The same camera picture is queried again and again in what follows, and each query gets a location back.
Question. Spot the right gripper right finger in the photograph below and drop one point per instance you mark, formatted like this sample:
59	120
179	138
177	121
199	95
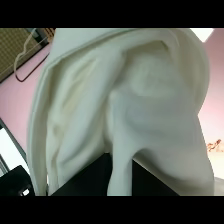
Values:
146	183

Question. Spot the white shirt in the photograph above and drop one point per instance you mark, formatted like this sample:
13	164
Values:
133	106

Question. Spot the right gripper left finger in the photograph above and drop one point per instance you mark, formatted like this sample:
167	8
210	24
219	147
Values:
90	180

